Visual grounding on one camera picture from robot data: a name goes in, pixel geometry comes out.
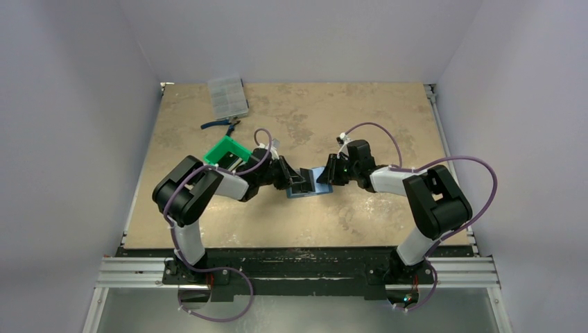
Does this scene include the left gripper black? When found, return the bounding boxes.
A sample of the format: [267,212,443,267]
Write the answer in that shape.
[257,155,305,190]

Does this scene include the blue card holder wallet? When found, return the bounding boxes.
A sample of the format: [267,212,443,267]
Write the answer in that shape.
[286,166,333,198]

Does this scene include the black credit card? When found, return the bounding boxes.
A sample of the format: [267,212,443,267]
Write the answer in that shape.
[299,168,315,194]

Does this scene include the green plastic bin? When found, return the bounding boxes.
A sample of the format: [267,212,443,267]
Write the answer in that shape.
[203,136,252,171]

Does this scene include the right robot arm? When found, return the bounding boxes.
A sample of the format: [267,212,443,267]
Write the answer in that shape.
[317,139,473,282]

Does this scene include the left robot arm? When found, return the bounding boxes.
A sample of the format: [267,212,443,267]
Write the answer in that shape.
[152,148,313,284]

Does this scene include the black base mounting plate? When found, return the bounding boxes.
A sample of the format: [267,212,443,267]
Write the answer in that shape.
[115,246,473,302]

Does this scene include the clear plastic organizer box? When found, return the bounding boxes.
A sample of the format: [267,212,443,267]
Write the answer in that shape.
[207,74,250,120]

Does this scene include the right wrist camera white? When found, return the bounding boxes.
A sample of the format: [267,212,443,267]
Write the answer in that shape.
[336,132,352,158]

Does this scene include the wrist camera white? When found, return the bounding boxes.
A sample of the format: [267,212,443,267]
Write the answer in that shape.
[336,132,352,158]
[268,139,280,160]

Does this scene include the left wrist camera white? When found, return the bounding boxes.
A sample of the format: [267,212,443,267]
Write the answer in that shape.
[268,139,280,160]

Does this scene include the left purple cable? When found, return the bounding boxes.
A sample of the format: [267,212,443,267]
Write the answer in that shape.
[163,128,274,277]

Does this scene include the purple cable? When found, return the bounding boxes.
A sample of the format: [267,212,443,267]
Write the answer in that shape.
[343,121,499,258]
[163,128,274,277]

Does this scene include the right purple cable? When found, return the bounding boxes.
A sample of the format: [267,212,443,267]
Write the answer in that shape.
[343,121,499,258]

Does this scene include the blue handled pliers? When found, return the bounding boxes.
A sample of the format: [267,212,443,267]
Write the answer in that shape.
[200,117,241,137]

